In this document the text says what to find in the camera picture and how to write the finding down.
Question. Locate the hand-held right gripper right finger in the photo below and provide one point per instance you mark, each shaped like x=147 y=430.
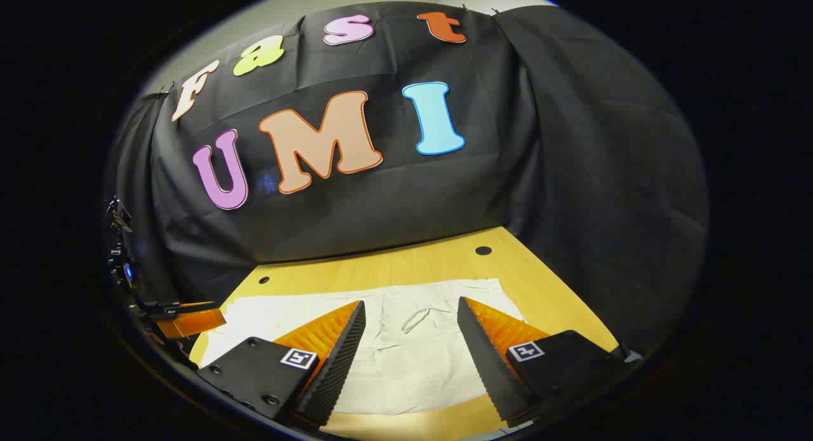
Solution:
x=486 y=365

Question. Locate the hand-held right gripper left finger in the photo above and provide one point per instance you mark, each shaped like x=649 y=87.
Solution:
x=340 y=365

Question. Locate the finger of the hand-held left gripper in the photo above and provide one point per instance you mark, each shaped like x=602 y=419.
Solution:
x=190 y=323

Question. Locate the white jeans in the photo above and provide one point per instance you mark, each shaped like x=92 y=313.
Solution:
x=413 y=358

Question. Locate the black backdrop cloth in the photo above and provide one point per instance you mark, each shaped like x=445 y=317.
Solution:
x=571 y=174

